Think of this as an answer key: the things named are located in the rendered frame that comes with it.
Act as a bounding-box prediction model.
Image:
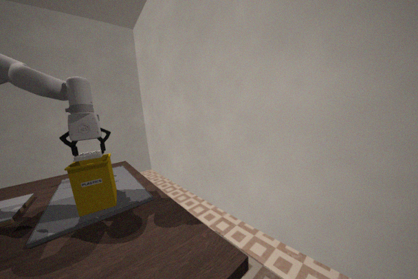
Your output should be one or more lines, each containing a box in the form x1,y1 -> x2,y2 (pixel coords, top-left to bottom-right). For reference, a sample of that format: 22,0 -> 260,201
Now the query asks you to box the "yellow plastics bin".
65,153 -> 117,217

